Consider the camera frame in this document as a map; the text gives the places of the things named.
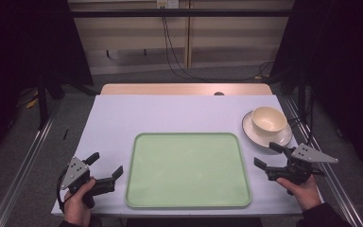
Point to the black horizontal bar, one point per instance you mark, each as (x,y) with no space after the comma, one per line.
(182,13)

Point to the white wall socket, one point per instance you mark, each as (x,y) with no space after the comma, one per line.
(167,3)

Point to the white table cover sheet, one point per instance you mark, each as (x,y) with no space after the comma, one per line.
(170,113)

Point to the black metal stand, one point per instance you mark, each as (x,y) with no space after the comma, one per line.
(42,101)
(301,94)

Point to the person's left hand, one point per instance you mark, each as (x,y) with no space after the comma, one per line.
(75,206)

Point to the dark curtain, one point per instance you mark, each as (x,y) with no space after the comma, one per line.
(25,41)
(343,63)

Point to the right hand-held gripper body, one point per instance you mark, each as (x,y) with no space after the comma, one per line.
(297,170)

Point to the light green tray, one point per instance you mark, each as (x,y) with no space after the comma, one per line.
(187,170)

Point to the white saucer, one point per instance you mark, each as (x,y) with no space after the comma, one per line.
(284,138)

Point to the aluminium rail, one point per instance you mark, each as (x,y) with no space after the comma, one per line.
(25,164)
(334,183)

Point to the cream cup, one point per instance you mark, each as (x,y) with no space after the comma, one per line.
(268,121)

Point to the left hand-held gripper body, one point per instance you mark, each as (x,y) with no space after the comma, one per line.
(75,172)

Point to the small black pen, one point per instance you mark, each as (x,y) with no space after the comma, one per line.
(65,134)

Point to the yellow object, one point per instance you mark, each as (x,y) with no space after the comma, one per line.
(32,101)

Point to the person's right hand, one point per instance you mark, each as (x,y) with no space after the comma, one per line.
(304,194)

